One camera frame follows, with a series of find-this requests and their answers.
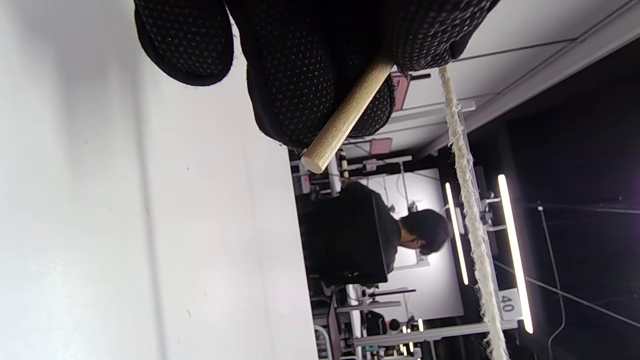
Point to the wooden lacing needle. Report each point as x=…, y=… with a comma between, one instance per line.
x=345, y=117

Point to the white number sign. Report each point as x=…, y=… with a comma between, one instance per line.
x=509, y=304

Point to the person's left hand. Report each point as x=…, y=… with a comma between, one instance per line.
x=300, y=60

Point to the ceiling light strip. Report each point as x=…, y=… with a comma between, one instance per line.
x=456, y=232
x=515, y=250

